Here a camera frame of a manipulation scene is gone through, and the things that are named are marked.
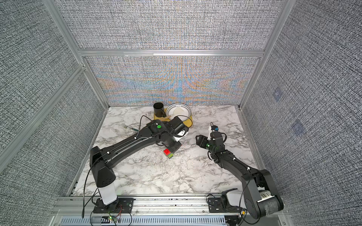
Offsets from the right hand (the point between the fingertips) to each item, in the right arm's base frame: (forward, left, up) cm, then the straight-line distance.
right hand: (199, 134), depth 88 cm
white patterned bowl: (+31, +11, -12) cm, 35 cm away
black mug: (+26, +29, -7) cm, 39 cm away
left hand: (-12, +13, +7) cm, 19 cm away
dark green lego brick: (-10, +19, -9) cm, 23 cm away
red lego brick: (-11, +20, -1) cm, 23 cm away
